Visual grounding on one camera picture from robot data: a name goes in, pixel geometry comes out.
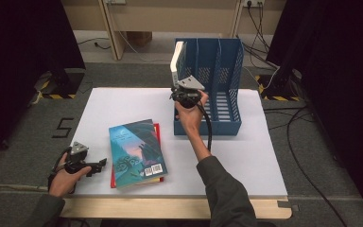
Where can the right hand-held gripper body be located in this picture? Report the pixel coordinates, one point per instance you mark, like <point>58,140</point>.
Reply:
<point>189,83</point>

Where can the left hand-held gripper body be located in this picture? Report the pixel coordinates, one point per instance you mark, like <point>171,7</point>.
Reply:
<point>78,149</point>

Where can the white book with picture grid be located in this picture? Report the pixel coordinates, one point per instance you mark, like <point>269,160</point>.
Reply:
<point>178,60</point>

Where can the blue illustrated book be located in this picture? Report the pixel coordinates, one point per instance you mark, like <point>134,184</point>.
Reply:
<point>135,151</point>

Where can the blue file rack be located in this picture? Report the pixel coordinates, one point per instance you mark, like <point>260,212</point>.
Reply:
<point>227,129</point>

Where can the person's right hand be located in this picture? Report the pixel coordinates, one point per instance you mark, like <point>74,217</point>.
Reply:
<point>190,121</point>

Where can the person's left hand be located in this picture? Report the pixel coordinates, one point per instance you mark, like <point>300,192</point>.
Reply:
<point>63,183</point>

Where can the white table board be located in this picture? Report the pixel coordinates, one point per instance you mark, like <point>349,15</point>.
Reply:
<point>132,101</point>

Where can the wooden table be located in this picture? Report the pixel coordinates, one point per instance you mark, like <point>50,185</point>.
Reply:
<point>138,208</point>

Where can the black stand base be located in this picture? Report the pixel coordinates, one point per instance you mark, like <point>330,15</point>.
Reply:
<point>66,83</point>
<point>279,85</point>

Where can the beige wooden desk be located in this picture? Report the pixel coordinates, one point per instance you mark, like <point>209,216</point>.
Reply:
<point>170,15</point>

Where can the black curtain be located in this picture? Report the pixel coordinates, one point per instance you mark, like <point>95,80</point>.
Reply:
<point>337,63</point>
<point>19,47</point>

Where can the grey tape piece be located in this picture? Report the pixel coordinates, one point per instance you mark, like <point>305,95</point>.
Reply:
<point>285,204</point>

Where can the white wall socket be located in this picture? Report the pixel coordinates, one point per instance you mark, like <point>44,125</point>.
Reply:
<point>253,2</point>

